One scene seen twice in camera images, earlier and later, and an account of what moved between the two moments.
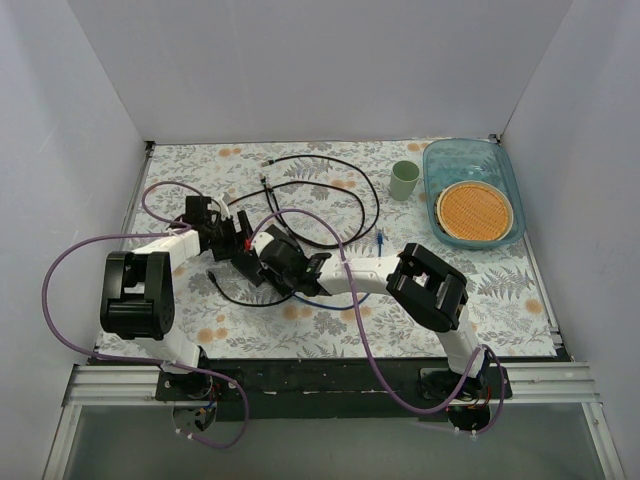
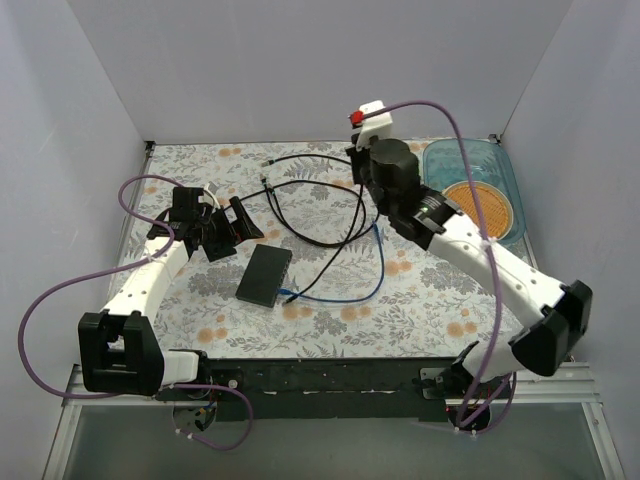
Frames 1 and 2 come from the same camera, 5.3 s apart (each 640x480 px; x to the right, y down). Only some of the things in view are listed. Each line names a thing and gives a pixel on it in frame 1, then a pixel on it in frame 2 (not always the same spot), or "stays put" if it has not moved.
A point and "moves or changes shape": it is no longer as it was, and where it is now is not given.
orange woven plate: [474, 210] stays put
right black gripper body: [266, 270] to [358, 163]
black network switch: [249, 264] moves or changes shape
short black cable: [211, 276] to [337, 252]
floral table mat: [345, 199] stays put
